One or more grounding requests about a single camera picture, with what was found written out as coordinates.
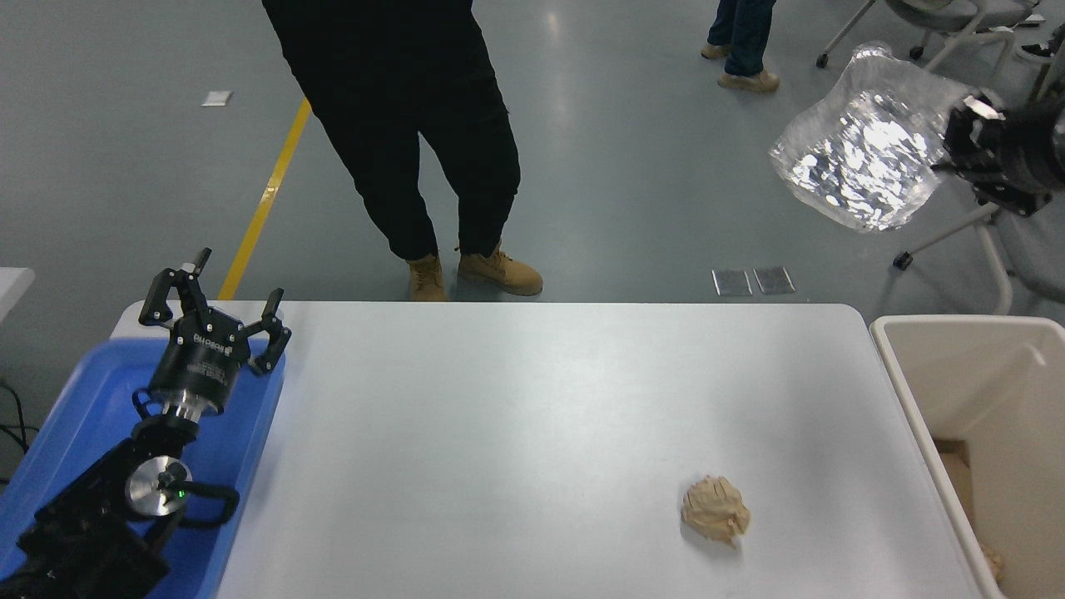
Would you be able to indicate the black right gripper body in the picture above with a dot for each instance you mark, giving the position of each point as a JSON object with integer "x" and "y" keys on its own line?
{"x": 1036, "y": 150}

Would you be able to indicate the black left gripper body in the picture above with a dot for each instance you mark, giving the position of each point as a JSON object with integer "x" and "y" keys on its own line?
{"x": 202, "y": 359}

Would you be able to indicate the foil tray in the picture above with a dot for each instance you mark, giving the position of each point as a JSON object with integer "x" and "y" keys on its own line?
{"x": 865, "y": 141}

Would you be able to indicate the blue plastic tray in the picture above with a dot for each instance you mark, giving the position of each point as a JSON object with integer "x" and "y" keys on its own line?
{"x": 91, "y": 391}

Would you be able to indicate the white side table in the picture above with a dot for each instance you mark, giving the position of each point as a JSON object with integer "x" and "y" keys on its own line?
{"x": 12, "y": 287}

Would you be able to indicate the large pale bin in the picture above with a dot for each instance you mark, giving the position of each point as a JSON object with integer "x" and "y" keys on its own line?
{"x": 982, "y": 374}

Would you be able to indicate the silver floor outlet cover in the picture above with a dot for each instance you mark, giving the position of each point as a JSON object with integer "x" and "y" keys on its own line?
{"x": 774, "y": 279}
{"x": 732, "y": 282}

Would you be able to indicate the person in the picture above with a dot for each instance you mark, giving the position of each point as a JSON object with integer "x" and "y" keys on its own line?
{"x": 745, "y": 33}
{"x": 399, "y": 108}

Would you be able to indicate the tan cardboard piece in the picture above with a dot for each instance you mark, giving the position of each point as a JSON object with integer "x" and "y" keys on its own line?
{"x": 955, "y": 474}

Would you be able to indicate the crumpled tan paper ball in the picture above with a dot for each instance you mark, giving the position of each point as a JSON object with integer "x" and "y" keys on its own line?
{"x": 715, "y": 509}

